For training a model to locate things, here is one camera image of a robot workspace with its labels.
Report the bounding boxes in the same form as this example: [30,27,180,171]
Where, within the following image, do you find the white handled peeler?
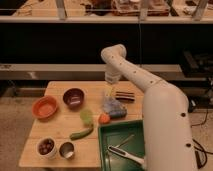
[107,145,145,166]

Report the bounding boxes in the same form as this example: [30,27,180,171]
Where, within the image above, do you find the white cup with brown balls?
[37,138,57,159]

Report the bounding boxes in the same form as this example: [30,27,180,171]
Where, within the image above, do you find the black cables on floor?
[189,76,213,168]

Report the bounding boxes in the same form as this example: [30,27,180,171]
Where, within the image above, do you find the orange bowl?
[32,96,58,119]

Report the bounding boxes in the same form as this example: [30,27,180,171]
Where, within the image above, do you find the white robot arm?
[101,44,198,171]

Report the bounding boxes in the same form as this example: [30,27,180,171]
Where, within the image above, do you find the dark striped block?
[115,91,135,102]

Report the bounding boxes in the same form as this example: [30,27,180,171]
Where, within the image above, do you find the orange carrot toy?
[98,113,110,124]

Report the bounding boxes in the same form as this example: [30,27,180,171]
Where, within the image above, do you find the green cucumber toy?
[69,127,93,141]

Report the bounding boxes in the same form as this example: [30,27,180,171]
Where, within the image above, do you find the blue grey cloth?
[103,97,127,119]

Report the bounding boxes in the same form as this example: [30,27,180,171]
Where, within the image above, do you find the green plastic tray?
[98,120,145,171]

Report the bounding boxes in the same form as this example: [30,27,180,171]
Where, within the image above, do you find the wooden table top board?
[18,80,145,169]

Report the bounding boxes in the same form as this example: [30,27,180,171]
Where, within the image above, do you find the small metal cup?
[59,142,74,159]

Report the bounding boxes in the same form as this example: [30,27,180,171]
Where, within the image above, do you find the dark maroon bowl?
[63,88,84,109]

